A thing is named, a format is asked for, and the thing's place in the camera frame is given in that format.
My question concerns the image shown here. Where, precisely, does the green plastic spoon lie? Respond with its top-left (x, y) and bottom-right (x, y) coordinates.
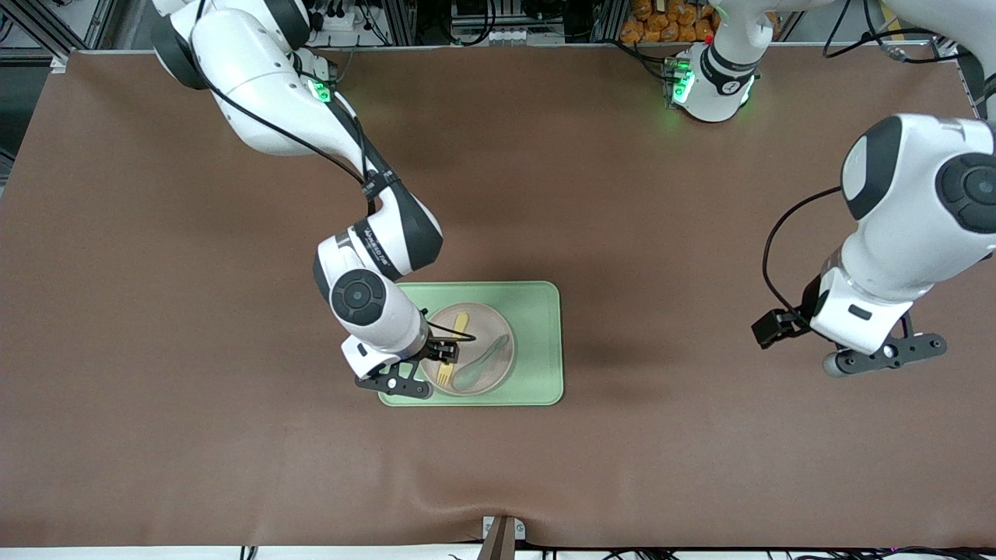
top-left (452, 334), bottom-right (510, 393)

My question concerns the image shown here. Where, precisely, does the round beige plate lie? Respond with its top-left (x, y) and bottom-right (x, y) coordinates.
top-left (419, 302), bottom-right (516, 398)

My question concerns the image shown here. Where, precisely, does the light green rectangular tray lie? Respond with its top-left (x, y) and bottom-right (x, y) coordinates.
top-left (377, 281), bottom-right (564, 408)

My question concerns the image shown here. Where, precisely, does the yellow plastic fork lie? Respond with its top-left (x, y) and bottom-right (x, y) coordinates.
top-left (436, 312), bottom-right (471, 388)

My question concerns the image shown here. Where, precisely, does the aluminium frame profile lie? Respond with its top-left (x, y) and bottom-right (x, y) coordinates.
top-left (0, 0), bottom-right (75, 72)
top-left (930, 0), bottom-right (983, 65)

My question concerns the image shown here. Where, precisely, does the brown table mat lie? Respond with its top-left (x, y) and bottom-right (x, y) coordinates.
top-left (0, 43), bottom-right (996, 550)

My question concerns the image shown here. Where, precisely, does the white power strip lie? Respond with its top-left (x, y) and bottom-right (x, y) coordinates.
top-left (310, 6), bottom-right (360, 32)

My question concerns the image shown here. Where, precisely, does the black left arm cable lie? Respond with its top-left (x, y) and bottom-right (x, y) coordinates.
top-left (762, 185), bottom-right (846, 321)

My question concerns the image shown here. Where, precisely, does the white terminal block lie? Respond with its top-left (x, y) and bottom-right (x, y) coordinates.
top-left (454, 27), bottom-right (530, 46)

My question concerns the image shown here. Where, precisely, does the orange packets pile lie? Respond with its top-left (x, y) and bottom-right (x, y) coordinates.
top-left (620, 0), bottom-right (721, 44)

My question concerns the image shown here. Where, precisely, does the grey metal bracket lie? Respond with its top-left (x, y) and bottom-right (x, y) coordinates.
top-left (481, 515), bottom-right (527, 560)

